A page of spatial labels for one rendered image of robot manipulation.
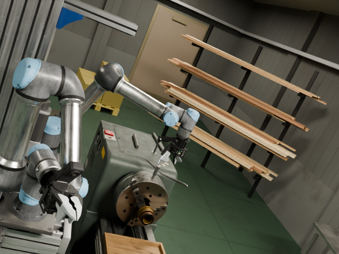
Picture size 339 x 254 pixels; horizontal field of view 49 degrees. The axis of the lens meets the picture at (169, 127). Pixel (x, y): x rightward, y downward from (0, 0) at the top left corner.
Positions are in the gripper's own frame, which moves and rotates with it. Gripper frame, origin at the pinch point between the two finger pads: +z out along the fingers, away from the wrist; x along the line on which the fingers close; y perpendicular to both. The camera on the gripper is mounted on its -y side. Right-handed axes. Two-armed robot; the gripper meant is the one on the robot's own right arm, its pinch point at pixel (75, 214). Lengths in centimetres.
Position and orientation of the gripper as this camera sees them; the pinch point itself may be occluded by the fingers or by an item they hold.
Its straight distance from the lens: 102.6
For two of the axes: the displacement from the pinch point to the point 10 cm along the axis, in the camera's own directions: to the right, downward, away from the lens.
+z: 5.1, 4.7, -7.2
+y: -5.0, 8.4, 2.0
